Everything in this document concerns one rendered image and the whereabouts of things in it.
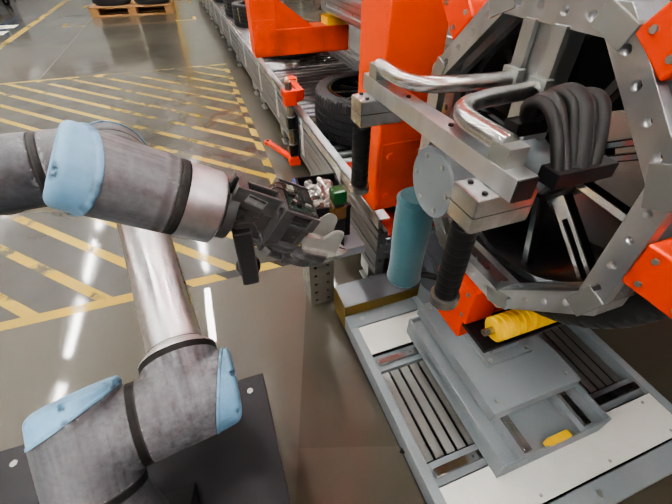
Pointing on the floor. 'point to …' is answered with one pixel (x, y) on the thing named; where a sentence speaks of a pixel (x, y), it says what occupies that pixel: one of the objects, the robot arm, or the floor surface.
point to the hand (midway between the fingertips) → (336, 252)
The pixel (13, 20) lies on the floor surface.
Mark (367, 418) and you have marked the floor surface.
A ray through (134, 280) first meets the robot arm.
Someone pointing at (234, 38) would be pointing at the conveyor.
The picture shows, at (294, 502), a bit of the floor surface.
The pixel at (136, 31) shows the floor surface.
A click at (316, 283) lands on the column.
